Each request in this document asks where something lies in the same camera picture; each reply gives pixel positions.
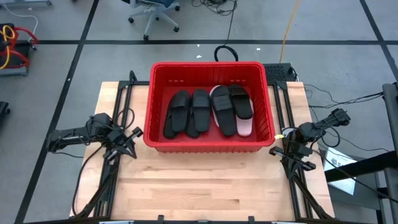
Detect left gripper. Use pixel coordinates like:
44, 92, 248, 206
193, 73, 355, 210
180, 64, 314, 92
104, 126, 144, 160

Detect red tube cart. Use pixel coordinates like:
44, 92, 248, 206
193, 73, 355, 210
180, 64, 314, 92
0, 22, 40, 77

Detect white printed sheet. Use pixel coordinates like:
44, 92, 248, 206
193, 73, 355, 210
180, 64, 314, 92
322, 146, 359, 196

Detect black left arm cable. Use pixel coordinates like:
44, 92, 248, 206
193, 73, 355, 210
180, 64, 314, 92
71, 144, 105, 216

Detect black right floor cables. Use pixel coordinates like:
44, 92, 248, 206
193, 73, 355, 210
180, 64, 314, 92
303, 83, 385, 110

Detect black right table frame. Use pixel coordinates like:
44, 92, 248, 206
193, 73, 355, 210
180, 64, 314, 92
266, 80, 336, 220

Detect black perforated box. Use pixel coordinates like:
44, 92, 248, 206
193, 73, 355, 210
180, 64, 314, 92
262, 63, 296, 83

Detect black table frame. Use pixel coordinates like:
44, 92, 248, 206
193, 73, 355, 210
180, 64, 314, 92
73, 70, 150, 218
266, 80, 336, 220

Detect yellow cart hose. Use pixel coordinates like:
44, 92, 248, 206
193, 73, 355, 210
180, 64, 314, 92
0, 24, 16, 70

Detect black wide-strap slide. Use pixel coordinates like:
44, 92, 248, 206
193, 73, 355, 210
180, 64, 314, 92
170, 90, 192, 134
190, 88, 212, 133

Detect black left table frame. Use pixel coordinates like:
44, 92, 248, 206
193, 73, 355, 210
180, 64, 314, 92
73, 70, 150, 218

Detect blue office chair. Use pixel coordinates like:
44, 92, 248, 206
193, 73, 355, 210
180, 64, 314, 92
127, 0, 182, 41

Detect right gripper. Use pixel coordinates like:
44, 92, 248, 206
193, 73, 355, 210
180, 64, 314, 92
269, 132, 317, 181

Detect red plastic bin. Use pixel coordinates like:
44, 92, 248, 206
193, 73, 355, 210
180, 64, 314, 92
142, 61, 277, 154

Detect black cable bundle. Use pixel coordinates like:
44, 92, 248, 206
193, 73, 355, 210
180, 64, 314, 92
190, 0, 239, 17

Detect white floor cable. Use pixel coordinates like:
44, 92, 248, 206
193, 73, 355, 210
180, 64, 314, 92
0, 2, 39, 43

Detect black looped floor cable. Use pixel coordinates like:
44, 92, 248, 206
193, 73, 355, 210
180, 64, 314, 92
213, 0, 239, 62

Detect black metal stand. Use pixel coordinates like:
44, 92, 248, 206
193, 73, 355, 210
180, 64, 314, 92
325, 82, 398, 224

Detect yellow floor cable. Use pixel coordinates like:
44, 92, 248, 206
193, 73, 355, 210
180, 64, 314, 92
279, 0, 300, 63

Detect black ribbed-strap slide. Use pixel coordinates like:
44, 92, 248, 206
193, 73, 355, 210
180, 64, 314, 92
210, 85, 238, 138
228, 83, 254, 121

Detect pink slide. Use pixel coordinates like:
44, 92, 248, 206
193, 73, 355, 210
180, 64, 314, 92
235, 102, 255, 138
208, 85, 218, 126

